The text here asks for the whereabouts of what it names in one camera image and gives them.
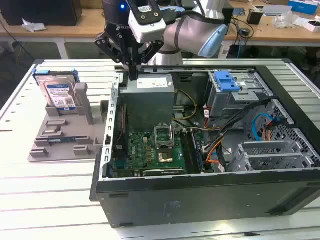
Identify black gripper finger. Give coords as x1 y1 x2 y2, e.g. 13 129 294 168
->
94 31 135 81
133 39 165 81

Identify hard disk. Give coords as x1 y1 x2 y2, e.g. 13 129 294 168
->
33 68 81 115

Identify silver disk bay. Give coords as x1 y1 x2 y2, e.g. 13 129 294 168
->
227 141 315 173

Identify wooden desk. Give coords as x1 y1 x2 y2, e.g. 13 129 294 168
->
0 0 320 47

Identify grey power supply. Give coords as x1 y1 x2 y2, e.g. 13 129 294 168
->
119 73 176 131

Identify black computer tower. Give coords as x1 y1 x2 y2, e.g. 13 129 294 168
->
0 0 83 27

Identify blue drive latch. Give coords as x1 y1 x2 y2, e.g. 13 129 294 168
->
214 71 241 93

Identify white crumpled paper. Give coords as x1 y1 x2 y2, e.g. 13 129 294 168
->
21 17 48 33

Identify black speaker box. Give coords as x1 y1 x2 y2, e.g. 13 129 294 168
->
221 7 235 26

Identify metal socket cover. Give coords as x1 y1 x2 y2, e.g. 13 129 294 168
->
153 123 175 150

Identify silver drive cage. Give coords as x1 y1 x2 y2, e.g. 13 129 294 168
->
207 70 275 120

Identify green motherboard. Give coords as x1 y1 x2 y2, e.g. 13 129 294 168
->
109 129 213 177

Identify small CPU plate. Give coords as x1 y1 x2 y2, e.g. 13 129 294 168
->
43 127 61 136

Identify blue RAM stick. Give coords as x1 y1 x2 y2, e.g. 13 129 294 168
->
47 136 76 144

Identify black RAM slot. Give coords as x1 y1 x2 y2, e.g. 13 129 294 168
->
179 129 195 175

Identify small black box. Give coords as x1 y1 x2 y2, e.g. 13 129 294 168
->
246 9 264 25

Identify installed RAM stick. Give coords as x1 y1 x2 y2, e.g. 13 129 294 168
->
191 131 206 173

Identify grey parts rack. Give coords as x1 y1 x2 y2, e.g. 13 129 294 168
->
27 82 111 163

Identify clear plastic bag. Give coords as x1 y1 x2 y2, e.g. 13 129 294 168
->
271 11 301 28

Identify blue cardboard box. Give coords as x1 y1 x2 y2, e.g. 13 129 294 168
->
287 0 320 15

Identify white open box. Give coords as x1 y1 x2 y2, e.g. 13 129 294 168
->
293 17 320 33

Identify black PC case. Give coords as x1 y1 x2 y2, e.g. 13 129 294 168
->
89 57 320 229

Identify yellow black wires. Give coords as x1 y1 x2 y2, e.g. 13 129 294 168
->
172 89 198 122

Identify red black wire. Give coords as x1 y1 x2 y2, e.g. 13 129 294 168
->
117 104 126 148

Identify locking lever wire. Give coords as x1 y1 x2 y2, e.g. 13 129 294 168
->
169 122 176 150

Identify black cable bundle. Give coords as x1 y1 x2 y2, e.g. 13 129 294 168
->
202 98 273 153

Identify orange yellow wire bundle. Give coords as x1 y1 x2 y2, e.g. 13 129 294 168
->
203 142 226 166

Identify blue wire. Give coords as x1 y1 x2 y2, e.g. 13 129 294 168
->
251 112 272 142

